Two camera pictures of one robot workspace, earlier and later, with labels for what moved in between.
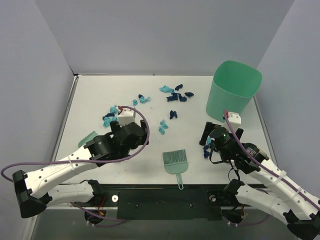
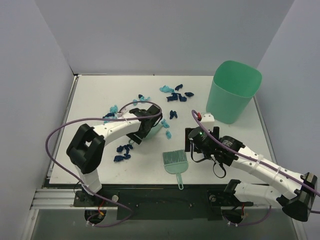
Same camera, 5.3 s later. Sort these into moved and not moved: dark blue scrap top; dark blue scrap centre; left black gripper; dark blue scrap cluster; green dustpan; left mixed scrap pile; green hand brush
Moved: green dustpan; left black gripper
Not moved: dark blue scrap cluster; dark blue scrap centre; green hand brush; dark blue scrap top; left mixed scrap pile
